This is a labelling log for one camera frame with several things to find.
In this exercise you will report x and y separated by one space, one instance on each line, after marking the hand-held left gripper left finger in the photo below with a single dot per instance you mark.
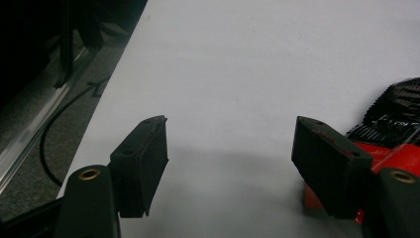
140 165

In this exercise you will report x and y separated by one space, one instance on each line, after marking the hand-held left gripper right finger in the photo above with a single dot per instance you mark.
330 165

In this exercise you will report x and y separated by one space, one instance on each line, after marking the red and black soup packet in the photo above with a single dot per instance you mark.
396 155

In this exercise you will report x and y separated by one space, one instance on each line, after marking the white table sheet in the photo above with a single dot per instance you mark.
231 66

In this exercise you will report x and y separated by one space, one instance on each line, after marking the black metal stand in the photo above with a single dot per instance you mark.
67 49

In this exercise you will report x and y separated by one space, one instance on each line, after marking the aluminium floor rail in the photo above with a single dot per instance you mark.
20 152

